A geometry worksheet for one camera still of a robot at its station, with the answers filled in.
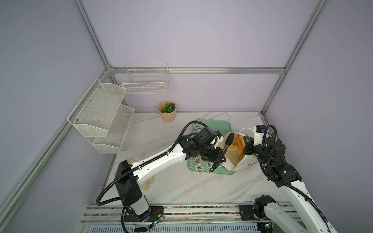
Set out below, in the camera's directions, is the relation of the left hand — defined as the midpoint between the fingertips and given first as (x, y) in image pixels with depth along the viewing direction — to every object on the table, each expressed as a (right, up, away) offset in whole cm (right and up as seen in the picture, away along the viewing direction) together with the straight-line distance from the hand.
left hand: (223, 161), depth 68 cm
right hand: (+11, +11, +4) cm, 17 cm away
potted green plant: (-33, +29, +39) cm, 59 cm away
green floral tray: (-12, -7, +24) cm, 28 cm away
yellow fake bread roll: (+11, +4, +18) cm, 21 cm away
